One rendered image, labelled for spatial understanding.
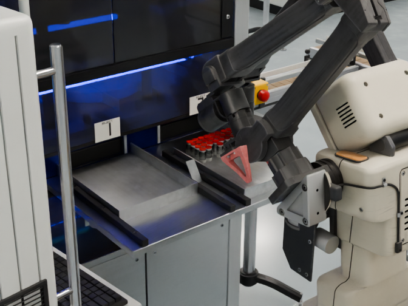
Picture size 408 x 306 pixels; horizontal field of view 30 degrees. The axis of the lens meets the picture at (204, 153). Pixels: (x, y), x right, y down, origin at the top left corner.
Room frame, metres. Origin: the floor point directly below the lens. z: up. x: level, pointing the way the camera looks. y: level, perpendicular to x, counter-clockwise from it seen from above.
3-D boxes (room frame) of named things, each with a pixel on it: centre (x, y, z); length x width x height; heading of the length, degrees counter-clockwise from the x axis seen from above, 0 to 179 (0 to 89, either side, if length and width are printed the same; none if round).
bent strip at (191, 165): (1.93, 0.00, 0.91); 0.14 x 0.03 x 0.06; 39
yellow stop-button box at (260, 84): (2.40, -0.17, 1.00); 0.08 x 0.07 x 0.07; 38
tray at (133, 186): (1.94, 0.22, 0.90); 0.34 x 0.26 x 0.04; 38
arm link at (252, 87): (2.14, -0.12, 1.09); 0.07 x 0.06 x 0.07; 40
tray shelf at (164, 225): (1.99, 0.05, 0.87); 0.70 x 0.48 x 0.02; 128
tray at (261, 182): (2.07, -0.11, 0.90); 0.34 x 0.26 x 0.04; 38
